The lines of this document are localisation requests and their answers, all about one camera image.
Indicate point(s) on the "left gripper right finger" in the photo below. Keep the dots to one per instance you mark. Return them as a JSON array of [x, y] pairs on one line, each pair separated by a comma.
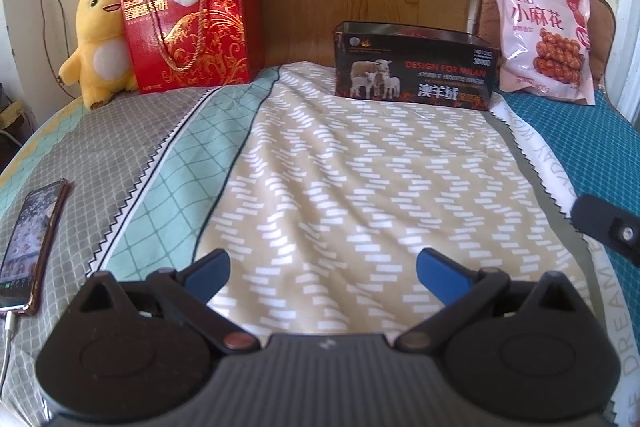
[[464, 293]]

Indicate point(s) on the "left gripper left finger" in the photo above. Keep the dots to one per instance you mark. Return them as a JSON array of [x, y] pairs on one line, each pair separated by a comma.
[[183, 298]]

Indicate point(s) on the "blue checked cloth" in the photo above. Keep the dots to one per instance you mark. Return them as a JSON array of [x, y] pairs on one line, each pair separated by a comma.
[[599, 150]]

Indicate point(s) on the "patterned patchwork bed sheet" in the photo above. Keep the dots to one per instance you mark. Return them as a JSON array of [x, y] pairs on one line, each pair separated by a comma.
[[321, 202]]

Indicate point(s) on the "smartphone with red case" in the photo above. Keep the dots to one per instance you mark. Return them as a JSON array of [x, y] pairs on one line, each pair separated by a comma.
[[30, 244]]

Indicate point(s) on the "brown seat cushion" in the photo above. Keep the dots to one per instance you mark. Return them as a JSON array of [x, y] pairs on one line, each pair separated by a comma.
[[601, 29]]

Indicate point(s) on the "pink fried dough snack bag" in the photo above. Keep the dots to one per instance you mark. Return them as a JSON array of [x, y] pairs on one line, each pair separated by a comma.
[[545, 49]]

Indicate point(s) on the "black open cardboard box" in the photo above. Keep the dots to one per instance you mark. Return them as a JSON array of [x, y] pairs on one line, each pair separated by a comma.
[[413, 64]]

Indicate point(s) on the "yellow duck plush toy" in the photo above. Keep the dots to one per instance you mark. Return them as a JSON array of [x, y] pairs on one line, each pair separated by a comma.
[[101, 63]]

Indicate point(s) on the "red gift box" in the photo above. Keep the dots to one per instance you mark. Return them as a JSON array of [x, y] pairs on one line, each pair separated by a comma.
[[209, 44]]

